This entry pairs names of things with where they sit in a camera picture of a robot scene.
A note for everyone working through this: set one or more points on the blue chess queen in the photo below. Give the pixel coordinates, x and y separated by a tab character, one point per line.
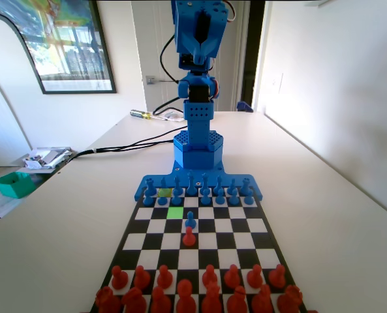
205	182

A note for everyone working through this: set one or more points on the blue chess bishop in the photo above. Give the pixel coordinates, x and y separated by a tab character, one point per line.
177	186
218	184

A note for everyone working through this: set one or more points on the blue chess king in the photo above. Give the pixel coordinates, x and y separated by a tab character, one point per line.
191	186

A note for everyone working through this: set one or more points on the blue chess knight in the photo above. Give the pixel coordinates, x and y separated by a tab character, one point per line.
232	186

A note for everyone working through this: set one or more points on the blue chess rook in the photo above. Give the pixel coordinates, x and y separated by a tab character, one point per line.
150	187
244	186

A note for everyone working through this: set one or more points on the blue chess pawn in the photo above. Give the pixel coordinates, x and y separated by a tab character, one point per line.
220	199
176	199
234	198
206	198
249	199
190	222
162	200
147	199

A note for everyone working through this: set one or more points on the row of blue chess pieces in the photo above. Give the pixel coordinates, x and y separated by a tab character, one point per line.
140	193

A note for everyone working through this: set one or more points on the red chess pawn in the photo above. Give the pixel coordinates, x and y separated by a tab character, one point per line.
142	281
164	280
209	279
232	279
277	278
119	280
255	279
188	239

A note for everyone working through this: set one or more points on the red chess king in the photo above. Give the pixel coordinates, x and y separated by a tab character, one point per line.
185	298

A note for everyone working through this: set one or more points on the red chess queen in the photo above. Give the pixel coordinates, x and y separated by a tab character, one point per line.
211	301

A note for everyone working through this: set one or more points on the red chess bishop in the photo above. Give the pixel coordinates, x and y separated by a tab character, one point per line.
237	303
161	303

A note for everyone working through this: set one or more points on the red chess knight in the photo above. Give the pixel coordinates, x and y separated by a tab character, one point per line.
133	301
262	303

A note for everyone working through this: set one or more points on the red chess rook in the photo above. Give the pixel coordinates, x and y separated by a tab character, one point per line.
290	300
107	301

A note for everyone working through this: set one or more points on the white door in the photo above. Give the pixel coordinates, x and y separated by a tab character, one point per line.
147	39

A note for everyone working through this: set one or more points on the blue plastic part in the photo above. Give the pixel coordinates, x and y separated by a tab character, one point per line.
244	106

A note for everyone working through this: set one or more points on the stack of papers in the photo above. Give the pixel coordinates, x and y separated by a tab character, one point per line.
46	158

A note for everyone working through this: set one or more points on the white arched panel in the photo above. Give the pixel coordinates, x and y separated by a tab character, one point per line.
0	49

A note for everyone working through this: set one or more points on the black and white chessboard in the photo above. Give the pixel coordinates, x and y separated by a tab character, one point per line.
239	241

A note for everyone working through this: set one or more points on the green plastic bin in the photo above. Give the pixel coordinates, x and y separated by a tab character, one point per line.
13	184

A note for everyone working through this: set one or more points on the dark framed wall poster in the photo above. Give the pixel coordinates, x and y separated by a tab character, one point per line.
69	49

